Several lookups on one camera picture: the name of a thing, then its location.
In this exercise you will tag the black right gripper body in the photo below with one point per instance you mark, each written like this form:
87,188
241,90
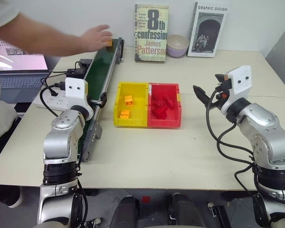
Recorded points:
220,99

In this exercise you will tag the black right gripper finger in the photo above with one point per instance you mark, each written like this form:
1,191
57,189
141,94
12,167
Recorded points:
203,96
220,78

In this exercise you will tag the small orange block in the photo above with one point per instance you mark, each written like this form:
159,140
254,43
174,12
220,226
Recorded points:
109,44

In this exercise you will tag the person's bare forearm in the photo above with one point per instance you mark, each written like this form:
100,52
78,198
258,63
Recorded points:
50,40

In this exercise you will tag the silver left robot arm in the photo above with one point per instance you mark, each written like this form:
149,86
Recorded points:
61,133

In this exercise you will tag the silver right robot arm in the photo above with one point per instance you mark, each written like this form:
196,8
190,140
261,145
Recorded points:
263,123

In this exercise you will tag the green conveyor belt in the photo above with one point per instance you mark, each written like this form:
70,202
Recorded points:
102,69

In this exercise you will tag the person's bare hand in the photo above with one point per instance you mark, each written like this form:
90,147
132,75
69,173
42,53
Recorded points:
97,38

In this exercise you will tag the red toy block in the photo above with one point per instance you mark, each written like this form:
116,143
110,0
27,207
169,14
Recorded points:
159,112
158,99
169,101

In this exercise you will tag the red plastic bin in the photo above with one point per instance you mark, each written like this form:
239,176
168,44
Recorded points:
165,123

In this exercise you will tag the purple bowl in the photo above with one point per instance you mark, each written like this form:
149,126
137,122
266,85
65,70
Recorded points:
177,52

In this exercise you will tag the Graphic Design book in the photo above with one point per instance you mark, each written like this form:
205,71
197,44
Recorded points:
207,28

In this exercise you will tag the grey board panel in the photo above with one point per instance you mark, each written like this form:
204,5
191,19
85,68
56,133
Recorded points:
281,69

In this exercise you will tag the orange toy block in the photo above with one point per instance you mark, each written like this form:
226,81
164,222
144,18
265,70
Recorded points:
129,100
125,114

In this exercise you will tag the yellow plastic bin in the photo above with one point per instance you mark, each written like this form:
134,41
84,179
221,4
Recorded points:
130,122

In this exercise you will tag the black wheeled stand base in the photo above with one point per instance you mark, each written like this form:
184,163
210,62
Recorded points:
219,215

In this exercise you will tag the dark rounded shape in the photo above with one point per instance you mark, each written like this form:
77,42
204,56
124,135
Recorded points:
184,211
124,213

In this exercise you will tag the black ribbed control box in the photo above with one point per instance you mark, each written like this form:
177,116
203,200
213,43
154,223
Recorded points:
86,63

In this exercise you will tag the black power adapter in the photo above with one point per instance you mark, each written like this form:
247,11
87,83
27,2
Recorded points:
76,72

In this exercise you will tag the white power strip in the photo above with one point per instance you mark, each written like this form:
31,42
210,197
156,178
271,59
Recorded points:
59,101

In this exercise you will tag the black power plug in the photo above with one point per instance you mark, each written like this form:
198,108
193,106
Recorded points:
59,85

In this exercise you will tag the grey open laptop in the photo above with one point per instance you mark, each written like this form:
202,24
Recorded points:
21,80

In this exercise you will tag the person's white shirt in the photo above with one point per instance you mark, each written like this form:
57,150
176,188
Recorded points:
0,114

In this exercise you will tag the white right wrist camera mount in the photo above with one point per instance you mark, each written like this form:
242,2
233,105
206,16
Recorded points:
240,80

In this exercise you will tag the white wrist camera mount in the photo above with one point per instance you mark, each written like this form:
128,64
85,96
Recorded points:
240,80
73,89

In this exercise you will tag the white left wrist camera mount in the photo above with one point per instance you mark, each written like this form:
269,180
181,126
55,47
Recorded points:
73,89

